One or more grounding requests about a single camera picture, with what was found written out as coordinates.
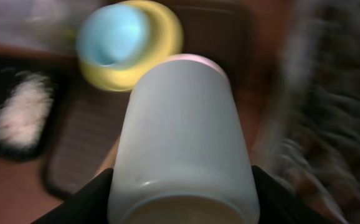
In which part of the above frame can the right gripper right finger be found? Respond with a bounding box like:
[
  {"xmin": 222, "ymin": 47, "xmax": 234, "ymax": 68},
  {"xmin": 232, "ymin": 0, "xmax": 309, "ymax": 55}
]
[{"xmin": 252, "ymin": 166, "xmax": 333, "ymax": 224}]

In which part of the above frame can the black waste tray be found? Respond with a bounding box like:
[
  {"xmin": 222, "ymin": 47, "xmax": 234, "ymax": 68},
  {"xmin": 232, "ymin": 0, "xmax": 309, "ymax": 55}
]
[{"xmin": 0, "ymin": 55, "xmax": 70, "ymax": 161}]

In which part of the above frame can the leftover rice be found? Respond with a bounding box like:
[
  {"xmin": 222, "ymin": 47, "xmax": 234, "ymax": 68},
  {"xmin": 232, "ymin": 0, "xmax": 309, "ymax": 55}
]
[{"xmin": 0, "ymin": 73, "xmax": 54, "ymax": 151}]

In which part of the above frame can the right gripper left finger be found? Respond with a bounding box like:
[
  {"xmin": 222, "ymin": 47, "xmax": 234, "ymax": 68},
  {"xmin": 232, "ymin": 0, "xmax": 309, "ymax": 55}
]
[{"xmin": 32, "ymin": 168, "xmax": 113, "ymax": 224}]

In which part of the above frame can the white cup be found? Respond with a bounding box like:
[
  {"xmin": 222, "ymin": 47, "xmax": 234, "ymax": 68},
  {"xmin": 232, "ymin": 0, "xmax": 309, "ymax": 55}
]
[{"xmin": 107, "ymin": 60, "xmax": 260, "ymax": 223}]

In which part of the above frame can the light blue bowl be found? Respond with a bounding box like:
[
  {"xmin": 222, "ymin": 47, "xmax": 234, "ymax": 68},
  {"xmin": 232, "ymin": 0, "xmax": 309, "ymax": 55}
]
[{"xmin": 76, "ymin": 3, "xmax": 151, "ymax": 70}]

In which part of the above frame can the pink bowl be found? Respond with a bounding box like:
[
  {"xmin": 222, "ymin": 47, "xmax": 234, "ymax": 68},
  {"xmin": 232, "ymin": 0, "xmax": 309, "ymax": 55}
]
[{"xmin": 165, "ymin": 54, "xmax": 230, "ymax": 83}]

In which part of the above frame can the yellow plate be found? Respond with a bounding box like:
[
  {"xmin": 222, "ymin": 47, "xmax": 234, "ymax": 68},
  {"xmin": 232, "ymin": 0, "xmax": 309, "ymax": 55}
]
[{"xmin": 79, "ymin": 1, "xmax": 183, "ymax": 91}]

